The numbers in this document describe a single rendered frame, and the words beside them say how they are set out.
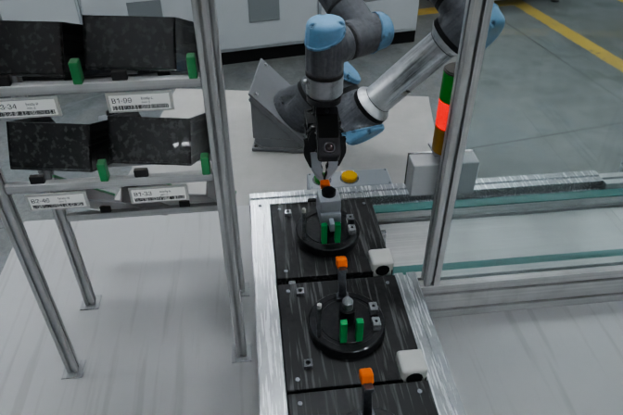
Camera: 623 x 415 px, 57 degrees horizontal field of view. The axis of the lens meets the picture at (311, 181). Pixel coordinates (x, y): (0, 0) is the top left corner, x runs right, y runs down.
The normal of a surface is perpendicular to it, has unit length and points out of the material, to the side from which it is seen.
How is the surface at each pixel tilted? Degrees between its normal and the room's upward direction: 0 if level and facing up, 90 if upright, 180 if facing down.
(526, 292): 90
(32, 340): 0
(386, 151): 0
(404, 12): 90
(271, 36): 90
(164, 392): 0
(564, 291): 90
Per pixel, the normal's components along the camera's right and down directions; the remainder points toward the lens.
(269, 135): -0.07, 0.60
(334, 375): 0.00, -0.80
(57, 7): 0.28, 0.57
